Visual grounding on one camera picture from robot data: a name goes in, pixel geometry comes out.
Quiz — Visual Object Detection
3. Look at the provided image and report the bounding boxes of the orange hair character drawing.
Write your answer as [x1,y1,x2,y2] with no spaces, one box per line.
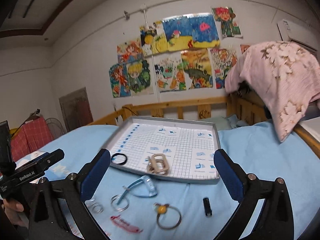
[109,64,131,98]

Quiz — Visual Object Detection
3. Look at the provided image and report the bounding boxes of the red checked cloth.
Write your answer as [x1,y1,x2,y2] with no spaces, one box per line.
[11,117,54,161]

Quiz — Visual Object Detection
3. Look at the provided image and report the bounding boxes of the wooden bed frame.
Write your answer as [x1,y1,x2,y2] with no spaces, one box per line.
[87,90,320,159]

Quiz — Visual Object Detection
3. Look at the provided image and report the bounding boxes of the small black clip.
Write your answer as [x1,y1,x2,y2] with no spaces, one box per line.
[203,197,213,217]

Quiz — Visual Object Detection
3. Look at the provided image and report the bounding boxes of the person's left hand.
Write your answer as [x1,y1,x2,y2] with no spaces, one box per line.
[3,199,25,227]

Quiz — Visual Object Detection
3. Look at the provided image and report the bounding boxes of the black hair tie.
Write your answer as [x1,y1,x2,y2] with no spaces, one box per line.
[111,152,128,166]

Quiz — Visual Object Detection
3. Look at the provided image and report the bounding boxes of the small silver rings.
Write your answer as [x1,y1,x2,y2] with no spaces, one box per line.
[86,198,104,214]

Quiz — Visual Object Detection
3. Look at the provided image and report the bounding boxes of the yellow moon drawing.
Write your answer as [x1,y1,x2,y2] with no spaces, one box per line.
[139,21,168,57]

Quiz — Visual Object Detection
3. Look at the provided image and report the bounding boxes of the red hair character drawing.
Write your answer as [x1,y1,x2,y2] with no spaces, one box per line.
[212,7,243,38]

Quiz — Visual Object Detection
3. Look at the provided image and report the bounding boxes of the blue sea drawing poster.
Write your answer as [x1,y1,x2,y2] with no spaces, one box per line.
[162,13,220,51]

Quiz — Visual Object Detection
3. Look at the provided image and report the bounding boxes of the blue kids smartwatch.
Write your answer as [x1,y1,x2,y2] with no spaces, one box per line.
[121,175,158,198]

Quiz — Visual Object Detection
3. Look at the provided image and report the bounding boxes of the colourful doodle drawing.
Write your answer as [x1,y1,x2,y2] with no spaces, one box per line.
[209,48,238,89]

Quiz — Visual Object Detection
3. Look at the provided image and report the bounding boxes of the grey shallow cardboard tray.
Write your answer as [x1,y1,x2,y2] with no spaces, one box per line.
[103,116,220,184]

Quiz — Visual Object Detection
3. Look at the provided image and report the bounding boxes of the bangle with yellow bead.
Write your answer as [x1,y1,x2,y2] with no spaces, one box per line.
[154,203,182,230]

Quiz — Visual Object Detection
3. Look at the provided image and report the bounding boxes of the pink floral blanket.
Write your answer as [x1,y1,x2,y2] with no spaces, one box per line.
[225,41,319,142]

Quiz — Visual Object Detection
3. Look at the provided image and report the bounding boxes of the landscape dinosaur drawing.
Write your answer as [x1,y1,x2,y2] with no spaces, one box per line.
[181,49,213,89]

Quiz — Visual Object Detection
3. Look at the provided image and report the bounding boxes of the blond character drawing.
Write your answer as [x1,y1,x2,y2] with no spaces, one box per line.
[126,60,153,96]

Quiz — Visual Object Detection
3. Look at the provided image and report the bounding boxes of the light blue cartoon bedsheet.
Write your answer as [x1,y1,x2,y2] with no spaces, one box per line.
[15,119,320,240]

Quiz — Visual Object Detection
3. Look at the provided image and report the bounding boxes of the mermaid girl drawing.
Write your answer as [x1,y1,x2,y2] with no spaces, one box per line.
[117,37,144,64]

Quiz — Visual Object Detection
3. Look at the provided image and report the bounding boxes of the silver bangle ring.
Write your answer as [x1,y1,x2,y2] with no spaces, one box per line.
[110,194,130,212]

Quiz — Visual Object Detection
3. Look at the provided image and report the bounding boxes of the white air conditioner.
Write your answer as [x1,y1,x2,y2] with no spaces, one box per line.
[277,19,318,55]

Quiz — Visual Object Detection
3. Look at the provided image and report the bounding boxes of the turtle and fish drawing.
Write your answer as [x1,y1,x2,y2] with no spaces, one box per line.
[155,55,186,93]

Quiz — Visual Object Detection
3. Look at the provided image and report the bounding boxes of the orange fish drawing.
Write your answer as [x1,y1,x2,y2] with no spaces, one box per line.
[240,44,250,54]

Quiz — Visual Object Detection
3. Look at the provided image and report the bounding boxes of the brown wooden door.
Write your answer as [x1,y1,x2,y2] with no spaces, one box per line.
[59,87,93,132]

